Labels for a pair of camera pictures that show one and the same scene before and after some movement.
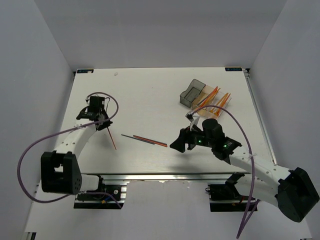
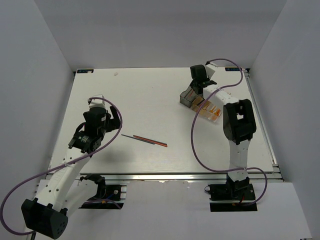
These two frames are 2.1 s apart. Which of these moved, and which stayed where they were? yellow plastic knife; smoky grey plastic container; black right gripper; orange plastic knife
Moved: orange plastic knife; yellow plastic knife; black right gripper
Stayed: smoky grey plastic container
